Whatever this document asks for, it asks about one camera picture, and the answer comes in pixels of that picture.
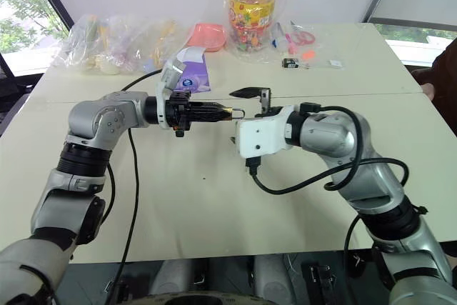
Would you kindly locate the clear bag of toys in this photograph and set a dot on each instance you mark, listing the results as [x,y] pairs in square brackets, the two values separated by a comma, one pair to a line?
[118,46]

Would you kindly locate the bystander brown clothing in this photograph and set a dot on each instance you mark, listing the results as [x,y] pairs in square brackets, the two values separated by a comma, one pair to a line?
[444,80]

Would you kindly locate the blue white small tool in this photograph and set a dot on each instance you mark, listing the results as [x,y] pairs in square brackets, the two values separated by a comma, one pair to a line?
[277,37]

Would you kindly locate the grey rounded robot leg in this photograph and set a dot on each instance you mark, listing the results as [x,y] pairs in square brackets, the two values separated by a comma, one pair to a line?
[178,280]
[273,276]

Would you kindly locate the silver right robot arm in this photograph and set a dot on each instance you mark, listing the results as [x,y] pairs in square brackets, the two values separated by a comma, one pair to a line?
[332,137]

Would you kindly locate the brass padlock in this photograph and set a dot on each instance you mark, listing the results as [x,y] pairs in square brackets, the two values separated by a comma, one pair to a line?
[229,113]

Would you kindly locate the small black box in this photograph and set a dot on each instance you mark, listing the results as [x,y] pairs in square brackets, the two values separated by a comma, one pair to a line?
[290,63]

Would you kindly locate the clear bag around jar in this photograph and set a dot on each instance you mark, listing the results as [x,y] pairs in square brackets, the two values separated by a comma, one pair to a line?
[287,1]

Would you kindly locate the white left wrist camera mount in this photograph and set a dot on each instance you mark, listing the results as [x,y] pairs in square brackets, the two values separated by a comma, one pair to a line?
[172,73]

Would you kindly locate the pink plastic bowl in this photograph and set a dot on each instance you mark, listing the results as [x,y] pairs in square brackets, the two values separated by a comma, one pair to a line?
[209,35]

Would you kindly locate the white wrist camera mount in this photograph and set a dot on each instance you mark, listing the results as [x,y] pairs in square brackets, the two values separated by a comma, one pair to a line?
[172,73]
[260,137]

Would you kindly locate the purple tissue packet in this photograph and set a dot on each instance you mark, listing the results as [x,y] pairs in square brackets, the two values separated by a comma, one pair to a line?
[194,76]

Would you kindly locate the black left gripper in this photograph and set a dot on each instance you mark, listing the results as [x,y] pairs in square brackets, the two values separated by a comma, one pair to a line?
[178,109]

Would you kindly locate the black bracket under table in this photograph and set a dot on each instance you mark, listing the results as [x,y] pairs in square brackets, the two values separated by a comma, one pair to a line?
[319,278]

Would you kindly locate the small white packet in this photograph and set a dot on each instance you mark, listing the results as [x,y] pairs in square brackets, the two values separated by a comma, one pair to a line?
[337,64]

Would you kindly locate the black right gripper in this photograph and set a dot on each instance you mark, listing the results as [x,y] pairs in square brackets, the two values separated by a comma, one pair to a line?
[266,99]

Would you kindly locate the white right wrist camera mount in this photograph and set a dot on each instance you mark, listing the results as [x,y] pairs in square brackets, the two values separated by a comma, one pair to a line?
[260,137]

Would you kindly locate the orange small object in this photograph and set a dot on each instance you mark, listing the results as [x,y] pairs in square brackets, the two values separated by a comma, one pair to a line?
[308,55]

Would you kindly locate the pink scissors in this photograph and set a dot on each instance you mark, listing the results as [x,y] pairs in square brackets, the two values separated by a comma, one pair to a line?
[301,38]

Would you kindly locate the clear bag of stationery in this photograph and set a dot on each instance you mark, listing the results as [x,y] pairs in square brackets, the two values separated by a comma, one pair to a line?
[321,51]

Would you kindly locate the bystander hand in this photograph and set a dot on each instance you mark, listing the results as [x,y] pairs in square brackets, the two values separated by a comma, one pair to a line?
[428,90]

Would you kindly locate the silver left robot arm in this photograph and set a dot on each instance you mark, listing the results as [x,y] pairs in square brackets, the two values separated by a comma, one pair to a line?
[89,115]

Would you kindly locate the yellow lid candy jar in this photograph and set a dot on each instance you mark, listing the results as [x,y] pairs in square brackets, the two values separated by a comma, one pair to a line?
[252,8]

